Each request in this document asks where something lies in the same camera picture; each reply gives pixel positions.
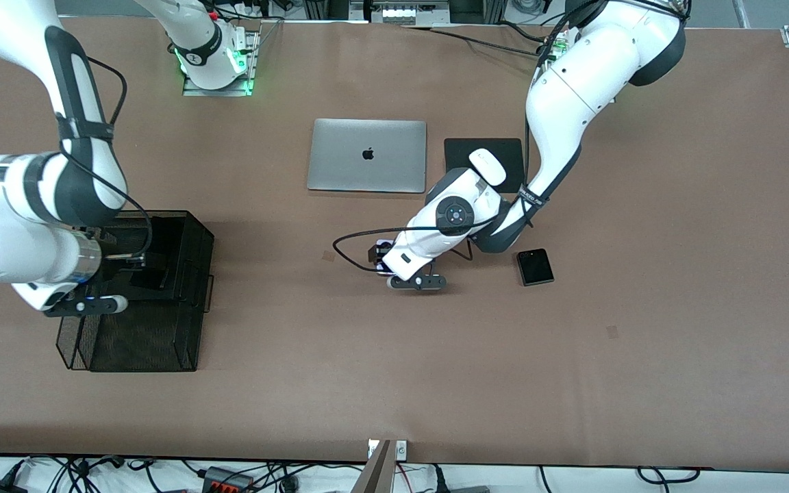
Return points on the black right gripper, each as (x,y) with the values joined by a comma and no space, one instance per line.
(119,248)

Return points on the lavender flip phone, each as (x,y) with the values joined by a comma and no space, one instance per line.
(384,242)

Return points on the black slab smartphone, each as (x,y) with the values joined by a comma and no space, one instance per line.
(158,277)

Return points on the black flip phone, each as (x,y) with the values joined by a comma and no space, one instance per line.
(535,268)

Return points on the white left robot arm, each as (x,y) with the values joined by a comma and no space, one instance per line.
(572,89)

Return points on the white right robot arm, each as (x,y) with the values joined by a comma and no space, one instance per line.
(18,198)

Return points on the black mesh two-tier tray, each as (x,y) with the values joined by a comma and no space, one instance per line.
(134,335)

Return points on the silver closed laptop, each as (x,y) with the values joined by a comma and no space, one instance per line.
(340,157)

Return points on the black mouse pad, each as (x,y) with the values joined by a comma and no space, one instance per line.
(459,150)

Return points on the white computer mouse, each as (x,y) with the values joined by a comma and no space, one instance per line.
(485,161)

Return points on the small white clamp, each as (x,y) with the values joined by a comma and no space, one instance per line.
(401,449)
(372,448)

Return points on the black orange power strip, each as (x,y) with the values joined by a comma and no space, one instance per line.
(227,483)

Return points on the metal equipment rack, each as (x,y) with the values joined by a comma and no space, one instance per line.
(401,12)

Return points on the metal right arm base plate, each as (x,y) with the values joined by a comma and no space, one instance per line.
(196,92)

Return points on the grey camera post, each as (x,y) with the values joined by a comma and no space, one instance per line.
(375,476)

